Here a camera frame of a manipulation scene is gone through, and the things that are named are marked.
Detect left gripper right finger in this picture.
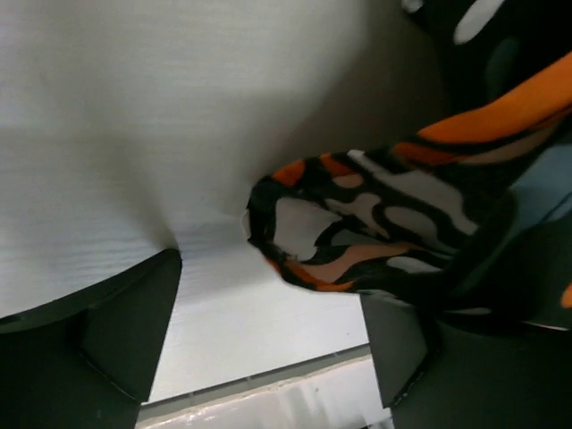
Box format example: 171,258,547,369
361,218,571,428

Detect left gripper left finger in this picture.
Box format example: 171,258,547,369
1,249,182,428

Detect orange camouflage shorts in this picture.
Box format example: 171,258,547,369
240,0,572,332

